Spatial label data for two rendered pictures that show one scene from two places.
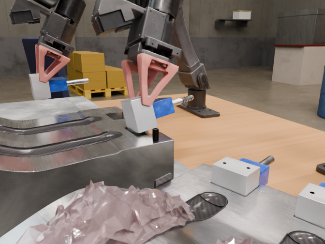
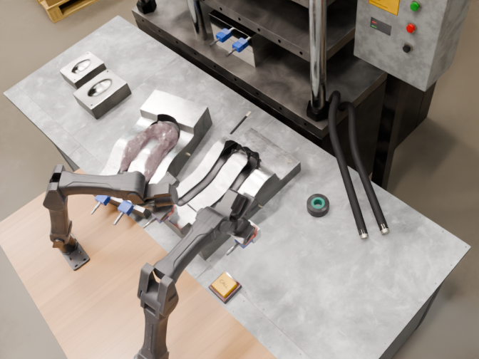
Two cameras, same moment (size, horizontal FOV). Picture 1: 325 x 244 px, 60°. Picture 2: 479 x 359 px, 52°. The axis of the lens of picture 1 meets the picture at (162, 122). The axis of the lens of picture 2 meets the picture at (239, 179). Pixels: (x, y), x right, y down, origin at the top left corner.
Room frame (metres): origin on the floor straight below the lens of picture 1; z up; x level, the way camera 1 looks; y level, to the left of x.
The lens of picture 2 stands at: (1.43, 0.23, 2.36)
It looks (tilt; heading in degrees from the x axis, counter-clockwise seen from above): 55 degrees down; 175
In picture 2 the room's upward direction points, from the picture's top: 14 degrees counter-clockwise
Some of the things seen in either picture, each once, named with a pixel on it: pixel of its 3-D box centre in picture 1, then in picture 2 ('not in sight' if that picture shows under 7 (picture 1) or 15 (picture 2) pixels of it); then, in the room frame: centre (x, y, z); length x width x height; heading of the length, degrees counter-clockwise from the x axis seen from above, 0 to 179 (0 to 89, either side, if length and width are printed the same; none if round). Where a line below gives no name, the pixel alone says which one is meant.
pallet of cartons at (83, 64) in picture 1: (96, 72); not in sight; (5.72, 1.33, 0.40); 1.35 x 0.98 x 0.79; 25
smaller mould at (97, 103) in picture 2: not in sight; (102, 93); (-0.29, -0.14, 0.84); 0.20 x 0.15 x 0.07; 119
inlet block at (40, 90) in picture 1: (61, 83); (241, 241); (0.68, 0.24, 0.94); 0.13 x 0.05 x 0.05; 118
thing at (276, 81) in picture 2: not in sight; (275, 18); (-0.54, 0.75, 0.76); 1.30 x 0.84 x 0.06; 29
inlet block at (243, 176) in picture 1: (251, 172); (124, 210); (0.37, -0.13, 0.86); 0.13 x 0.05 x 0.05; 136
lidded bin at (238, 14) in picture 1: (241, 15); not in sight; (10.62, -2.81, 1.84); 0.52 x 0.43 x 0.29; 114
